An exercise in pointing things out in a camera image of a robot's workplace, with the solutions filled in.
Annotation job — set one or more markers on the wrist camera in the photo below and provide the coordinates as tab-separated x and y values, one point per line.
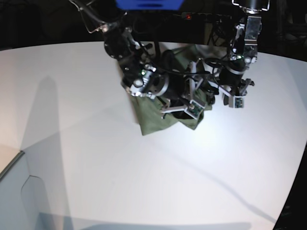
236	101
195	108

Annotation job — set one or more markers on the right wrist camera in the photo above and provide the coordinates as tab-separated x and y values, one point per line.
195	108

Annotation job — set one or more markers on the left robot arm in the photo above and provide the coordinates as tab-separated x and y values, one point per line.
241	53

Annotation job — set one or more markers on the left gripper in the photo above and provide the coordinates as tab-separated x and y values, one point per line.
230	82

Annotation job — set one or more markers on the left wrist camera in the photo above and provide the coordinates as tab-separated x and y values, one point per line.
236	101

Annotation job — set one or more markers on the blue box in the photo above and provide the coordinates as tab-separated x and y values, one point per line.
172	5

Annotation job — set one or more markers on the black power strip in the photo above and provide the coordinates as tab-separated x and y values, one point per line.
205	17

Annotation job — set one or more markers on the green t-shirt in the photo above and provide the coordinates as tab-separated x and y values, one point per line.
167	109

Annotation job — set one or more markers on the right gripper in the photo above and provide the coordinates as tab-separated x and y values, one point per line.
144	80

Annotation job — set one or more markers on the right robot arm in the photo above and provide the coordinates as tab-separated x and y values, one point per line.
120	44

